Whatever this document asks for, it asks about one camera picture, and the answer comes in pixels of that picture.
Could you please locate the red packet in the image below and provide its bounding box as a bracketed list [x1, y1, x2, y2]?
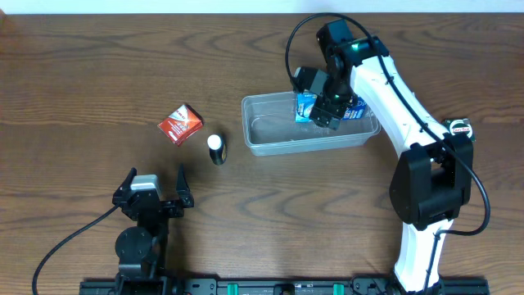
[157, 104, 204, 146]

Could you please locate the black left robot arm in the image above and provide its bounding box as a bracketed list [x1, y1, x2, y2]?
[112, 166, 194, 280]

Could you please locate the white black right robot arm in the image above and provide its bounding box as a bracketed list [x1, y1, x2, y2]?
[292, 16, 476, 294]

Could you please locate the black bottle white cap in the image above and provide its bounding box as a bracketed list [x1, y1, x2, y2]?
[207, 134, 227, 166]

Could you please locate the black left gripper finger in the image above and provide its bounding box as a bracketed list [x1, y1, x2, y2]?
[175, 164, 191, 200]
[121, 167, 137, 189]

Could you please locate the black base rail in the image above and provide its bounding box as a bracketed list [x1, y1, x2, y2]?
[79, 277, 490, 295]

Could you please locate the clear plastic container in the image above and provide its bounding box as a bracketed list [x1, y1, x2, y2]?
[242, 92, 381, 157]

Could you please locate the blue fever patch box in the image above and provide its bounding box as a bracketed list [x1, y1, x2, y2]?
[295, 93, 368, 123]

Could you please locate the green round sachet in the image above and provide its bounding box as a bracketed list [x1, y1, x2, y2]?
[442, 118, 476, 142]

